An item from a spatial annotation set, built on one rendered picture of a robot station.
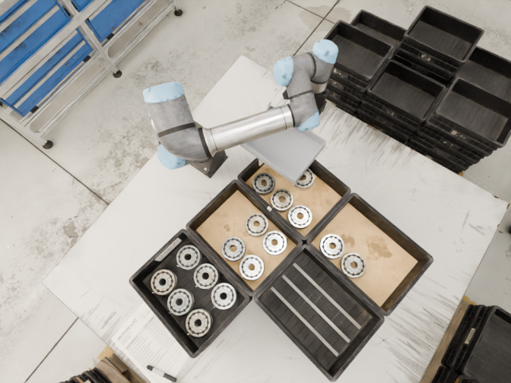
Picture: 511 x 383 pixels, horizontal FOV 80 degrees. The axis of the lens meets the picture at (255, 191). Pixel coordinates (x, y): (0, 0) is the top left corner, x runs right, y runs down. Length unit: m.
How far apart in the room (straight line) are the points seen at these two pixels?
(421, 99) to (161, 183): 1.73
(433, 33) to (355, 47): 0.53
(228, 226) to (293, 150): 0.44
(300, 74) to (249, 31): 2.17
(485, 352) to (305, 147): 1.53
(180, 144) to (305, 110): 0.38
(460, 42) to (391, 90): 0.53
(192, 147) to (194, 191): 0.69
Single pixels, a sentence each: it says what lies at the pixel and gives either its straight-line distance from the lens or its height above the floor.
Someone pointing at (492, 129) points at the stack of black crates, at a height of 0.49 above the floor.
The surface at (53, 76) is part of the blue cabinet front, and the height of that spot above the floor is 0.39.
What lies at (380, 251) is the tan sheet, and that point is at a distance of 1.41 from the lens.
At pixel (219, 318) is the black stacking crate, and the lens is 1.35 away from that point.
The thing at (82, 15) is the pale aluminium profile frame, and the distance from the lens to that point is 2.71.
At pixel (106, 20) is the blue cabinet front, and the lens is 2.88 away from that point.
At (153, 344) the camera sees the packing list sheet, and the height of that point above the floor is 0.70.
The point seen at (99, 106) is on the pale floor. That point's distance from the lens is 2.99.
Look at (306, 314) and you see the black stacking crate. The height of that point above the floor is 0.83.
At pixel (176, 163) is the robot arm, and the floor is 0.99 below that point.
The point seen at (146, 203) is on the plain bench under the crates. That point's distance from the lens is 1.64.
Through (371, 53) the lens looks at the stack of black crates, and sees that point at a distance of 2.33.
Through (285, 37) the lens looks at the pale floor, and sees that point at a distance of 3.04.
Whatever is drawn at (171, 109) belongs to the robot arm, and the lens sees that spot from 0.92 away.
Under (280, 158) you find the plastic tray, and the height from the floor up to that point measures 1.05.
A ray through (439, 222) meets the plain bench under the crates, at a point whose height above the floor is 0.70.
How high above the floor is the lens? 2.16
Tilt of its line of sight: 72 degrees down
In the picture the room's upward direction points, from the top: 10 degrees counter-clockwise
